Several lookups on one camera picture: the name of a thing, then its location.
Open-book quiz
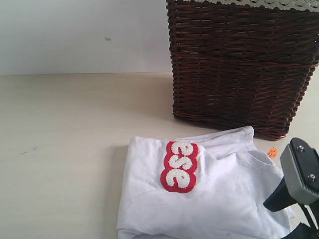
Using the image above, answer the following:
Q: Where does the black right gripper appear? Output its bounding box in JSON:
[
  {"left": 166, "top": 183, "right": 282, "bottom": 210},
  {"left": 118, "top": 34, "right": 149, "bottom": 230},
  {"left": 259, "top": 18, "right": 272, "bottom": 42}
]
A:
[{"left": 263, "top": 137, "right": 319, "bottom": 239}]

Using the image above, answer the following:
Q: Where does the white shirt with red lettering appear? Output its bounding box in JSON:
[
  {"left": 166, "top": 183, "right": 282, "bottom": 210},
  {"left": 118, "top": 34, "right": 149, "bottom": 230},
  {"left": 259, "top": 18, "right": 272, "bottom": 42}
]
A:
[{"left": 117, "top": 126, "right": 294, "bottom": 239}]

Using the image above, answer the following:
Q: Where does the brown wicker laundry basket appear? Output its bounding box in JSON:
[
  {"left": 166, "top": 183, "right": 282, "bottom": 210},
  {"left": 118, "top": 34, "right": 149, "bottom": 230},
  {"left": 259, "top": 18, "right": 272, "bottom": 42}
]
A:
[{"left": 166, "top": 0, "right": 319, "bottom": 141}]

